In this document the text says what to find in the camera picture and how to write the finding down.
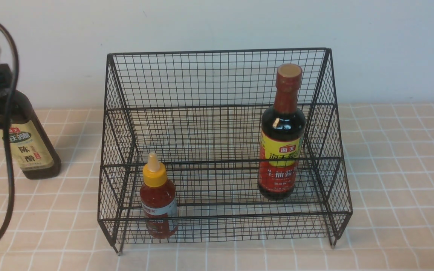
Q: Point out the chili sauce bottle yellow cap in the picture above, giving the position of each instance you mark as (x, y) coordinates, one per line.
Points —
(158, 199)

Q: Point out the dark vinegar bottle gold cap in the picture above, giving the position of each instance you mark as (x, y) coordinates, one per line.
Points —
(31, 148)

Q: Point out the soy sauce bottle red label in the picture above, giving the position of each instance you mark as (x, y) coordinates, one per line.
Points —
(281, 136)

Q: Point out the black wire mesh shelf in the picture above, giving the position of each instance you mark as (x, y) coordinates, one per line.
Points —
(200, 112)

